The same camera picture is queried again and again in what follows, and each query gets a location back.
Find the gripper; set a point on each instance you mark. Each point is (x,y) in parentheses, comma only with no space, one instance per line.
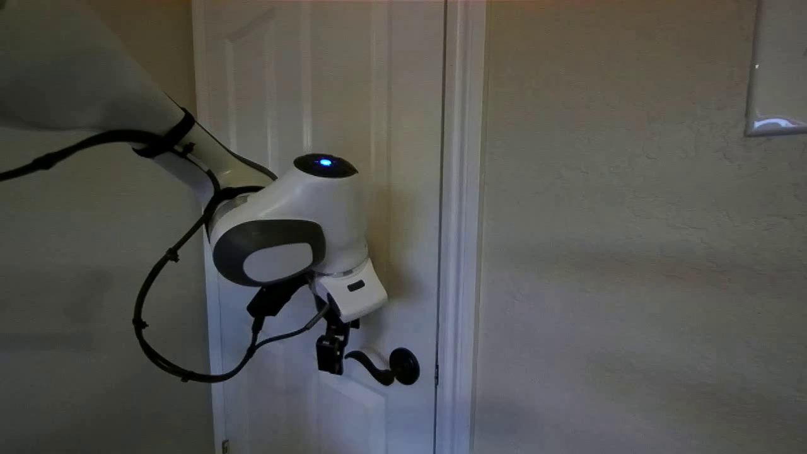
(338,325)

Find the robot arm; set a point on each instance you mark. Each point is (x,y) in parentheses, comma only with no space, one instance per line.
(302,208)

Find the white panel door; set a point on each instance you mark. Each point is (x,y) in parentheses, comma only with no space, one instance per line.
(403,126)

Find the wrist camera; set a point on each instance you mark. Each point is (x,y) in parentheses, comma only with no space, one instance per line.
(272,300)

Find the white door frame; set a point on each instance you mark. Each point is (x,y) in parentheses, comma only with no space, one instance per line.
(463,227)

